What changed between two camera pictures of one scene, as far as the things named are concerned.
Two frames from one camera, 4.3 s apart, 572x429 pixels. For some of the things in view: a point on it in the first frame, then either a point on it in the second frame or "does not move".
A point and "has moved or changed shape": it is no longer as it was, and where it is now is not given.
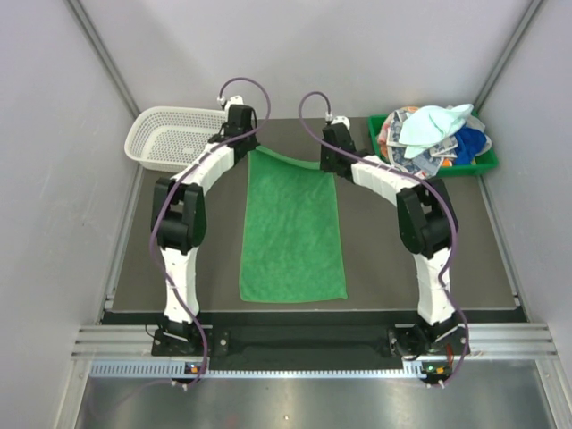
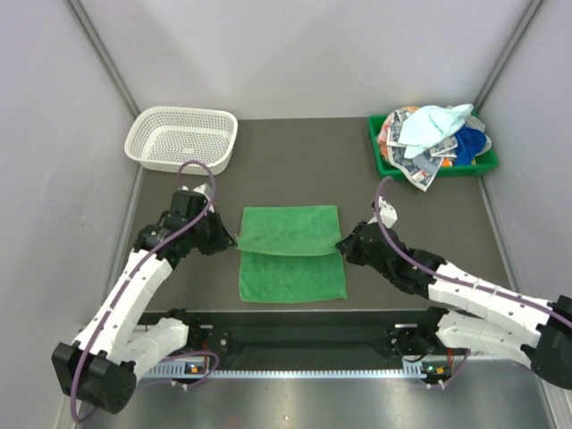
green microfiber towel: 290,247 has moved or changed shape
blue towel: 469,142 does not move
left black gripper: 252,143 → 223,239
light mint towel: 430,125 does not move
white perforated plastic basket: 165,138 does not move
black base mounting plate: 317,343 does not move
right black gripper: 325,166 → 349,247
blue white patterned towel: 424,163 does not move
